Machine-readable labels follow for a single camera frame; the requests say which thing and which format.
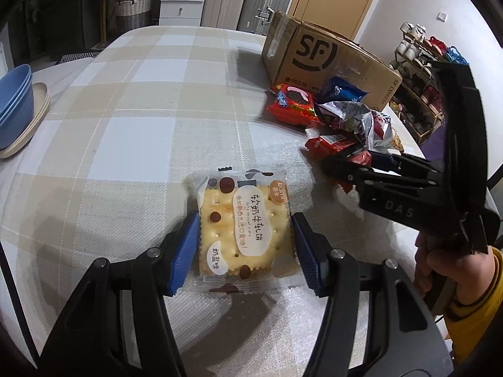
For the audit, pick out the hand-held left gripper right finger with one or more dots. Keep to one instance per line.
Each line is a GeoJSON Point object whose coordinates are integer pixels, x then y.
{"type": "Point", "coordinates": [308, 255]}

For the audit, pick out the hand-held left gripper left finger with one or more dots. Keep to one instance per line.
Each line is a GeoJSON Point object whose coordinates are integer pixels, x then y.
{"type": "Point", "coordinates": [184, 255]}

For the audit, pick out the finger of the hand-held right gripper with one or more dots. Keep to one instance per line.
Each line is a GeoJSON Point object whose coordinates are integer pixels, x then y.
{"type": "Point", "coordinates": [346, 171]}
{"type": "Point", "coordinates": [383, 159]}

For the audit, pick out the red packet with pink mark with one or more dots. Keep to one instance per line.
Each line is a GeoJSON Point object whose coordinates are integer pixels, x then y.
{"type": "Point", "coordinates": [330, 143]}

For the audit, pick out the white red noodle snack packet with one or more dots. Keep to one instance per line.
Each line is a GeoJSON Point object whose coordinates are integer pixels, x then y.
{"type": "Point", "coordinates": [387, 125]}

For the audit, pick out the silver purple snack packet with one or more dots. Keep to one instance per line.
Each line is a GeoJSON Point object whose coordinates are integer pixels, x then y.
{"type": "Point", "coordinates": [346, 118]}

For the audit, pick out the cream cracker packet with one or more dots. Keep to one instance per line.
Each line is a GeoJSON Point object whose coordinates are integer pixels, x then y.
{"type": "Point", "coordinates": [239, 235]}

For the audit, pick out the blue snack packet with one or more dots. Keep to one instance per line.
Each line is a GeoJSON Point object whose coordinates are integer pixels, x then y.
{"type": "Point", "coordinates": [342, 90]}

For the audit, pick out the red cookie packet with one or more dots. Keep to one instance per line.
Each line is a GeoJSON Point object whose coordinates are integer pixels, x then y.
{"type": "Point", "coordinates": [292, 104]}

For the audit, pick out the brown cardboard box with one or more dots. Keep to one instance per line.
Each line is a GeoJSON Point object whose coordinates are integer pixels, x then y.
{"type": "Point", "coordinates": [334, 51]}

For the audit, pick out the person's right forearm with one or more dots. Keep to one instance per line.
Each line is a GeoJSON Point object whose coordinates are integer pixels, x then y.
{"type": "Point", "coordinates": [479, 322]}

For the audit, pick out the person's right hand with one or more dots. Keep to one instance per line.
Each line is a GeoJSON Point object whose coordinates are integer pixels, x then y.
{"type": "Point", "coordinates": [459, 279]}

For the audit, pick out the purple mat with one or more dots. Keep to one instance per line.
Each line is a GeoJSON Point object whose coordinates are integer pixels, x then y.
{"type": "Point", "coordinates": [433, 145]}

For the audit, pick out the wooden shoe rack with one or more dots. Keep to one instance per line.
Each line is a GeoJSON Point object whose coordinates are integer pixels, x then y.
{"type": "Point", "coordinates": [428, 118]}

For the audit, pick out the rows of assorted sneakers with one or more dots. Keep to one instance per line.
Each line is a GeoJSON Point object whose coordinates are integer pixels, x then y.
{"type": "Point", "coordinates": [420, 51]}

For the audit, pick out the wooden door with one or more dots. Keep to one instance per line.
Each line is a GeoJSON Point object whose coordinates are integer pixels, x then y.
{"type": "Point", "coordinates": [334, 0]}

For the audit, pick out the silver suitcase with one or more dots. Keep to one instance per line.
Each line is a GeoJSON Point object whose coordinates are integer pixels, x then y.
{"type": "Point", "coordinates": [263, 4]}

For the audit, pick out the beige plate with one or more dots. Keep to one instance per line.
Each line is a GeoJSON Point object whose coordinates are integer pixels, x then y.
{"type": "Point", "coordinates": [37, 118]}

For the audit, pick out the striped floor rug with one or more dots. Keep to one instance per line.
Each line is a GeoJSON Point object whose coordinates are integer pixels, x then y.
{"type": "Point", "coordinates": [76, 56]}

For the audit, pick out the blue bowl stack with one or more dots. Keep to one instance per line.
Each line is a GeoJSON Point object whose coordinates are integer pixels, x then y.
{"type": "Point", "coordinates": [13, 98]}

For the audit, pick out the woven laundry basket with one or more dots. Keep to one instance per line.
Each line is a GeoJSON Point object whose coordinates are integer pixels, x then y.
{"type": "Point", "coordinates": [133, 11]}

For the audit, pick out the black refrigerator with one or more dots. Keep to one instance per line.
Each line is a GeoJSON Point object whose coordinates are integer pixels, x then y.
{"type": "Point", "coordinates": [59, 11]}

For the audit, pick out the white light switch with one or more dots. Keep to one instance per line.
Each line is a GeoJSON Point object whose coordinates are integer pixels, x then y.
{"type": "Point", "coordinates": [443, 16]}

